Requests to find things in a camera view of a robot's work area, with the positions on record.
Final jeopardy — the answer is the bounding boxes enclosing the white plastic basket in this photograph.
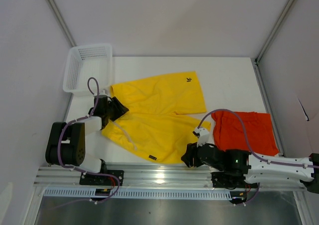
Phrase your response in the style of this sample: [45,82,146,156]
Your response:
[63,43,114,96]

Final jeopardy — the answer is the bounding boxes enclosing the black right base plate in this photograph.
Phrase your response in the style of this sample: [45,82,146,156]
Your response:
[211,172,258,190]

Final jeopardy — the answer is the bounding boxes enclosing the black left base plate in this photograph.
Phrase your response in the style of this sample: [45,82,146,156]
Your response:
[79,170,124,187]

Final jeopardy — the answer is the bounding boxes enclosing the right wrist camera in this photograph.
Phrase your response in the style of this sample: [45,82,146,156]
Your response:
[193,127,210,147]

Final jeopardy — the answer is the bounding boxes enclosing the aluminium frame post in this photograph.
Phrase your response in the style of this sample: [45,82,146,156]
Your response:
[46,0,77,47]
[255,0,298,66]

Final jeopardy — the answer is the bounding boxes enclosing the yellow shorts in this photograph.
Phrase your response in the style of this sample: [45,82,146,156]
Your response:
[102,71,207,164]

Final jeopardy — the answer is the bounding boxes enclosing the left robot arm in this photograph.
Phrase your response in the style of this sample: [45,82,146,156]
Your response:
[45,95,129,185]

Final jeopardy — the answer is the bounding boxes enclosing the aluminium mounting rail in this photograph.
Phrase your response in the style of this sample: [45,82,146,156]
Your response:
[33,163,306,191]

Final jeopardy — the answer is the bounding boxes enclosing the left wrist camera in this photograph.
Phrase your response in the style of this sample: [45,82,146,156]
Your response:
[98,89,109,98]

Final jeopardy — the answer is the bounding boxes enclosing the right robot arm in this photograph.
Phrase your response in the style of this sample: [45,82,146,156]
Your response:
[181,143,319,194]

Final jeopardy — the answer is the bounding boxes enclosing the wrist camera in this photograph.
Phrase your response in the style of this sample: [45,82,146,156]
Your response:
[98,89,109,98]
[193,127,210,147]

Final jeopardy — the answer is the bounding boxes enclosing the right aluminium frame post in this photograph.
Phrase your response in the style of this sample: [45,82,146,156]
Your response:
[255,0,298,66]

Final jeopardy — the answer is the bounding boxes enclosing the slotted cable duct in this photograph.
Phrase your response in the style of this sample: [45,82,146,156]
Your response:
[43,187,244,201]

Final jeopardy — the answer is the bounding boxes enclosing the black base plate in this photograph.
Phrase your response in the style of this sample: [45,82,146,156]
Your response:
[79,170,124,187]
[211,172,258,190]

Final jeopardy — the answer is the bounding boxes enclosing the orange shorts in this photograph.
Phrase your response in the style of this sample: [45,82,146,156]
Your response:
[211,111,280,156]

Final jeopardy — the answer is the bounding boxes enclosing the left aluminium frame post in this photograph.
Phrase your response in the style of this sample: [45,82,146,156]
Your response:
[46,0,77,47]

